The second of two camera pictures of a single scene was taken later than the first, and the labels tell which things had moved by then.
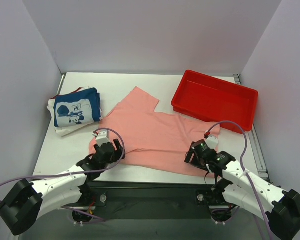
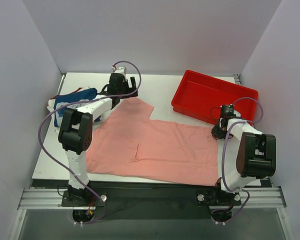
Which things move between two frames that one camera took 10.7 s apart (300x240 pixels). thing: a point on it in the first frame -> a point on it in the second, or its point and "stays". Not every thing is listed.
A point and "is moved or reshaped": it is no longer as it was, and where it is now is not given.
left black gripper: [114, 152] -> [126, 91]
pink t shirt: [154, 139] is moved or reshaped
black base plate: [143, 201] stays
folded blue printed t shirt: [78, 107] stays
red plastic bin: [205, 97] stays
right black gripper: [192, 158] -> [217, 132]
